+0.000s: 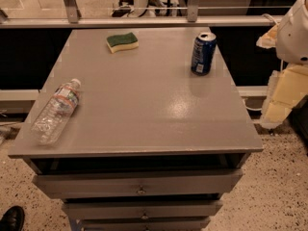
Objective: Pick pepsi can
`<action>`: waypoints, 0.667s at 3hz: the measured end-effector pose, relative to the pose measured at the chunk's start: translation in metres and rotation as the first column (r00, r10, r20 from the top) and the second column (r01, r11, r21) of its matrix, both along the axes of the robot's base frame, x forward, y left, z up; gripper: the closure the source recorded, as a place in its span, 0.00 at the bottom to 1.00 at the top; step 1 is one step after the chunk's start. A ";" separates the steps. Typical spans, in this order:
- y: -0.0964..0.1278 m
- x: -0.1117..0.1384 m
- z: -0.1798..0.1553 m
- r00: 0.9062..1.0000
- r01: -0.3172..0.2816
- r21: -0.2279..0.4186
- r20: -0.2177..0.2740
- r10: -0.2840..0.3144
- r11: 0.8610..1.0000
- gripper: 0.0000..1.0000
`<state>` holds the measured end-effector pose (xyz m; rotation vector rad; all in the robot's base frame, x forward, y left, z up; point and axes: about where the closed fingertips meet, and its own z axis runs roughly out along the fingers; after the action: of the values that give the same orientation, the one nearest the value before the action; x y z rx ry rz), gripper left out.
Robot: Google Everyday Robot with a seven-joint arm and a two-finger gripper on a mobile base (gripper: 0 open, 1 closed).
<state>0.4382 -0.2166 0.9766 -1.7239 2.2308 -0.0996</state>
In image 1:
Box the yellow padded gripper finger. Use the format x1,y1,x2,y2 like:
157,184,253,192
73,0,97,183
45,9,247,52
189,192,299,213
260,64,308,129

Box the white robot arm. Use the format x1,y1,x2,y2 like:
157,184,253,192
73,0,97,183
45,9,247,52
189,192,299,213
256,0,308,129

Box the blue pepsi can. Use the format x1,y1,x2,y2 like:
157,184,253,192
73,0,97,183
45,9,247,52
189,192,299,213
191,32,217,75

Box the grey metal railing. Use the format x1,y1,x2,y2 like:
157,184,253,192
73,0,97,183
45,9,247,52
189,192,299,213
0,0,283,29

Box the grey drawer cabinet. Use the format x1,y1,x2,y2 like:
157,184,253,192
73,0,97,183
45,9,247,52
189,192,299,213
8,26,264,231

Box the grey middle drawer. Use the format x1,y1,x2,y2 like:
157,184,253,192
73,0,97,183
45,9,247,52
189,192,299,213
63,200,222,219

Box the grey drawer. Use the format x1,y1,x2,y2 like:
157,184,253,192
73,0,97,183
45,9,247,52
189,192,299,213
81,217,210,231
63,200,222,219
33,169,243,199

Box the grey bottom drawer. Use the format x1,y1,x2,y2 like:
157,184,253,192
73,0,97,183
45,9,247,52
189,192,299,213
81,217,210,231

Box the green and yellow sponge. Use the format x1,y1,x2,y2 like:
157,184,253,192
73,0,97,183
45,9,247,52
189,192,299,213
107,32,139,53

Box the clear plastic water bottle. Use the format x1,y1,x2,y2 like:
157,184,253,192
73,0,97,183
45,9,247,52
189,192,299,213
31,79,81,145

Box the grey top drawer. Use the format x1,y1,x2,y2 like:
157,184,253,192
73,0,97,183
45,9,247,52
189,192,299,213
33,169,243,199

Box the black shoe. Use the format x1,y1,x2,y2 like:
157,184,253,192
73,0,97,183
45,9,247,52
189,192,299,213
0,206,25,231

